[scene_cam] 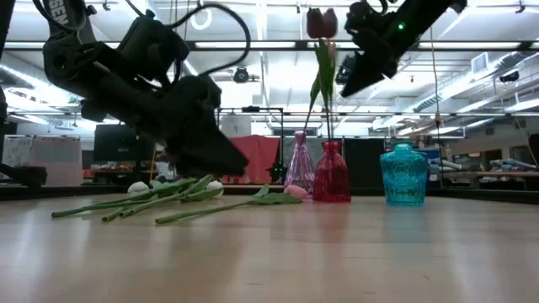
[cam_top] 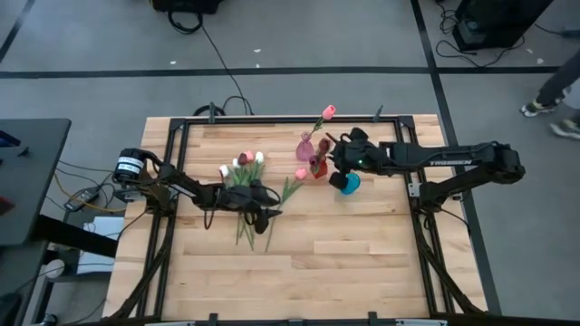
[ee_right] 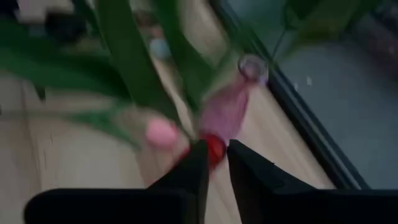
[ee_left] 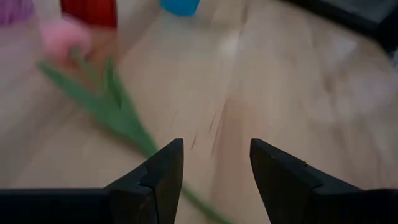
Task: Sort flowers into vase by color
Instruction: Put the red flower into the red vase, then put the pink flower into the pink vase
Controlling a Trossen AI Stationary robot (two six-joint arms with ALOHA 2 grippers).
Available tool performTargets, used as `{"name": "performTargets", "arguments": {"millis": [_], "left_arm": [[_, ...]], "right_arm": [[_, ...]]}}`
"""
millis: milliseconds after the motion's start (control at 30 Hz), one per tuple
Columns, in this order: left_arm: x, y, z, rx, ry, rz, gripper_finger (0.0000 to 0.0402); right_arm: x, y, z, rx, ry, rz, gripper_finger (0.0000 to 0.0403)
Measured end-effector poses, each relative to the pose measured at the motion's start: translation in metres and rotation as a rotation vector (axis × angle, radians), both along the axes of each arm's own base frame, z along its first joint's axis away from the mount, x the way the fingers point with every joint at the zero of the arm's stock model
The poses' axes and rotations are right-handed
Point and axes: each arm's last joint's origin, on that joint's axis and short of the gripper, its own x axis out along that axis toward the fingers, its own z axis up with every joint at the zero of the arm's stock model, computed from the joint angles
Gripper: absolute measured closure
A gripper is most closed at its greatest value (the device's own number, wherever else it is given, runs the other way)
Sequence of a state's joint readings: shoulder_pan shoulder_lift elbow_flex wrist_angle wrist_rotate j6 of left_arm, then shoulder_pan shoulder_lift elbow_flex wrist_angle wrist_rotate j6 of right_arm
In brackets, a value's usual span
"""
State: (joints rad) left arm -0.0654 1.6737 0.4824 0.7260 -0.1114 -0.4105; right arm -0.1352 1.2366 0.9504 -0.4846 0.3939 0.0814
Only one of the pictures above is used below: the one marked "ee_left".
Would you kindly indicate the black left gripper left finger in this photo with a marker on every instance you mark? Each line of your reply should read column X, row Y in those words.
column 155, row 193

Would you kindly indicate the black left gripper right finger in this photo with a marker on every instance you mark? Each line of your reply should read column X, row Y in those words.
column 289, row 193

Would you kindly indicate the pink artificial tulip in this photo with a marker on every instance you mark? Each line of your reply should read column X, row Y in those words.
column 118, row 115

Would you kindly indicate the teal glass vase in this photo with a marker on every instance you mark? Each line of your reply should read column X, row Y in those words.
column 180, row 6

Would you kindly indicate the red glass vase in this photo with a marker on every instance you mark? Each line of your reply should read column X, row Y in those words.
column 90, row 12

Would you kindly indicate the purple glass vase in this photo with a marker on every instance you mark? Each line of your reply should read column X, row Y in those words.
column 14, row 11

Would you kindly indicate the black table edge rail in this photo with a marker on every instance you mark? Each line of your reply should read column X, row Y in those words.
column 385, row 34

